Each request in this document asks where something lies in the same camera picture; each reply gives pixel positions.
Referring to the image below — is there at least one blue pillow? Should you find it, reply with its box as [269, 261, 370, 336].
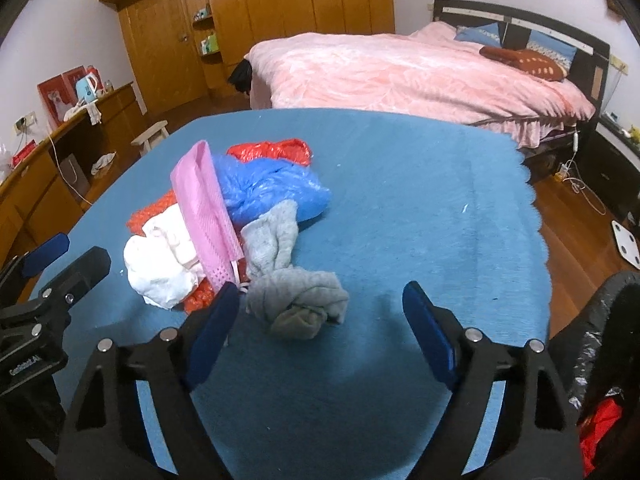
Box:
[454, 22, 501, 47]
[525, 30, 577, 68]

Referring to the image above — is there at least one red box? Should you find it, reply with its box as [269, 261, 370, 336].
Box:
[11, 141, 40, 167]

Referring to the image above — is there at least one blue plastic bag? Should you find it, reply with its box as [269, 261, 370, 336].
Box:
[212, 152, 333, 226]

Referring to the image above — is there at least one red cloth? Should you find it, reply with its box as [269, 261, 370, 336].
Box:
[577, 397, 626, 478]

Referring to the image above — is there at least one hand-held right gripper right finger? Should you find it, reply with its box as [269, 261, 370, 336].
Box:
[402, 280, 586, 480]

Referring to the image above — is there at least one blue and white kettle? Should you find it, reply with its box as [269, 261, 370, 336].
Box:
[75, 74, 99, 103]

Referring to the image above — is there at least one white cloth in shelf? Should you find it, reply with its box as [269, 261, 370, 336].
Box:
[90, 151, 118, 176]

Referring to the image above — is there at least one white cloth on desk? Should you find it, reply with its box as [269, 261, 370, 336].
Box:
[70, 101, 103, 126]

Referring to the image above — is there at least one red photo frame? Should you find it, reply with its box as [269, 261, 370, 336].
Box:
[37, 65, 88, 126]

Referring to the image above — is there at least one knotted grey sock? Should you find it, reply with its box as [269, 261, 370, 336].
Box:
[246, 271, 350, 342]

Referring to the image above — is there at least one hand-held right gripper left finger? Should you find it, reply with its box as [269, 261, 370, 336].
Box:
[55, 281, 242, 480]

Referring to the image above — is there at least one long grey sock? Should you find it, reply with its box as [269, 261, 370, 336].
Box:
[241, 200, 300, 281]

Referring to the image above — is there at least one wooden door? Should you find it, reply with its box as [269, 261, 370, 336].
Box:
[117, 0, 208, 116]

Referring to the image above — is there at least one white charging cable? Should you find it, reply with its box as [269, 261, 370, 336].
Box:
[47, 135, 93, 206]

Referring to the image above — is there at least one red plastic bag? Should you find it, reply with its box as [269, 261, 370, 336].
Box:
[226, 138, 313, 167]

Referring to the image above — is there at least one white bathroom scale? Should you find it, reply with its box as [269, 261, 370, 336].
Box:
[612, 220, 640, 271]

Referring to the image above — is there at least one bed with pink cover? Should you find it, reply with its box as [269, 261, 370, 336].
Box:
[248, 22, 597, 148]

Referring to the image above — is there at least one orange foam mesh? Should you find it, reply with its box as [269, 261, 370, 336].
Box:
[125, 190, 246, 316]

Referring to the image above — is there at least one white floor cable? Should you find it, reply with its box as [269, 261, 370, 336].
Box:
[555, 160, 608, 216]

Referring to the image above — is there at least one wooden wardrobe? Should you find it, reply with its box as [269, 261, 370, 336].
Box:
[96, 0, 396, 111]

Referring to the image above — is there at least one wooden side desk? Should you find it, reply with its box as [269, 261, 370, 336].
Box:
[0, 82, 148, 271]

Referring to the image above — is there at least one black clothing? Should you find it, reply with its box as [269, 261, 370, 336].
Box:
[228, 58, 253, 95]

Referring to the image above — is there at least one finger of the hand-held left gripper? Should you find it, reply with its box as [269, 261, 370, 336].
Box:
[37, 246, 112, 313]
[0, 232, 71, 291]

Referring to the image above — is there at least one white crumpled cloth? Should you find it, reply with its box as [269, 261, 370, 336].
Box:
[122, 203, 206, 310]

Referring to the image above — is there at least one dark nightstand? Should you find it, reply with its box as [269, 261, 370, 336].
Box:
[582, 112, 640, 221]

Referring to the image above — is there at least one pink perforated mesh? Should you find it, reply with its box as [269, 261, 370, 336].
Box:
[170, 140, 247, 293]

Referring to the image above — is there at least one blue tablecloth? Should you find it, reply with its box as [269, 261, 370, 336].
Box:
[30, 107, 553, 480]

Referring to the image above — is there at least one black lined waste bin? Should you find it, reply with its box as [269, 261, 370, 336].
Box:
[547, 270, 640, 480]

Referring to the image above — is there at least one brown dotted pillow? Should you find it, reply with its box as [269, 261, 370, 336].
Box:
[479, 46, 568, 82]

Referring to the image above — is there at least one dark wooden bed frame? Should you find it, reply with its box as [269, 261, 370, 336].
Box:
[432, 0, 613, 181]

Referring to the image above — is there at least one small wooden stool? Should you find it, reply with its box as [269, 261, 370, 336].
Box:
[131, 120, 170, 156]

